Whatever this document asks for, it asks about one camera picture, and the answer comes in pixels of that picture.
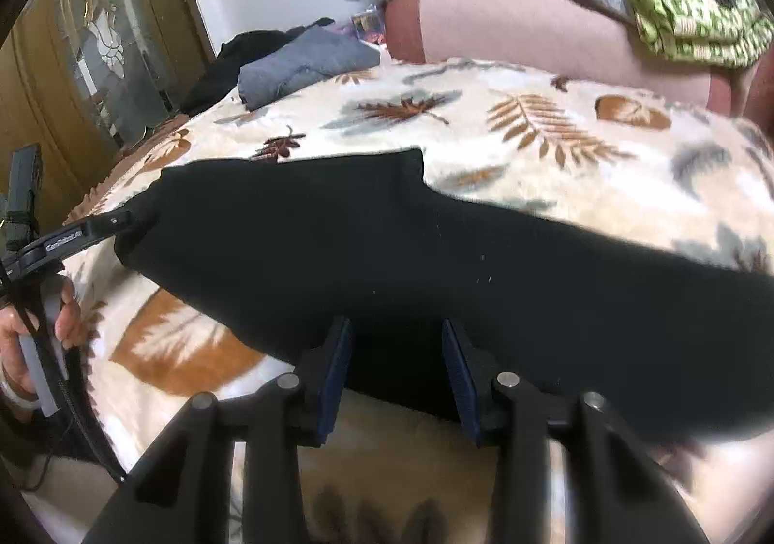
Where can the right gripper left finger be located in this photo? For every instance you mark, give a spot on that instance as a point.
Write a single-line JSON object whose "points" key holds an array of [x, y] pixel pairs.
{"points": [[179, 491]]}

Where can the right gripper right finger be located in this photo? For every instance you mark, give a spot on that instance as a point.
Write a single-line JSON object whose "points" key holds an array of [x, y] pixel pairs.
{"points": [[616, 492]]}

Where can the black knit pants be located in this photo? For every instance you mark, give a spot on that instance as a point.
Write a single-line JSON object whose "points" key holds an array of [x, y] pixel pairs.
{"points": [[275, 251]]}

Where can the black clothing pile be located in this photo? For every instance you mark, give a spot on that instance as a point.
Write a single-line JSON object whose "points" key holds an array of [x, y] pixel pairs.
{"points": [[221, 75]]}

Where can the person's left hand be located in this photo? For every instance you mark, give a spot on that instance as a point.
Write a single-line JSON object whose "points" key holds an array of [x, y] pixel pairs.
{"points": [[17, 387]]}

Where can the wooden glass panel door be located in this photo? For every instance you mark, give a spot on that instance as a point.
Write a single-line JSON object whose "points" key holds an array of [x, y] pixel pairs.
{"points": [[87, 80]]}

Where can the leaf pattern fleece blanket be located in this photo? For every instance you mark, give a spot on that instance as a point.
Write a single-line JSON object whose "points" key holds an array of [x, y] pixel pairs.
{"points": [[616, 160]]}

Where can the folded grey jeans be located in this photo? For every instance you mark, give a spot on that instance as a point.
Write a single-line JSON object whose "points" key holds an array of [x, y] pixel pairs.
{"points": [[315, 55]]}

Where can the colourful small package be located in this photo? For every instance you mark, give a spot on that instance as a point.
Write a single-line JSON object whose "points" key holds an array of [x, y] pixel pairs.
{"points": [[370, 25]]}

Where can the pink quilted bed cover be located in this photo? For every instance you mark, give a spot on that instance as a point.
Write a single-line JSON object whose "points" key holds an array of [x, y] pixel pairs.
{"points": [[566, 38]]}

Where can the green white patterned blanket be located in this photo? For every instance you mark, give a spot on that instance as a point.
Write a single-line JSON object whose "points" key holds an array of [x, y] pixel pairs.
{"points": [[725, 33]]}

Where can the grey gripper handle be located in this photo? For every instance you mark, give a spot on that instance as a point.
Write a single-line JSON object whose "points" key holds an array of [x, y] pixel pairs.
{"points": [[42, 351]]}

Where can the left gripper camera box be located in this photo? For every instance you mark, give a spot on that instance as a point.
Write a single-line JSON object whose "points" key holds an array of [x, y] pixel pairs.
{"points": [[25, 176]]}

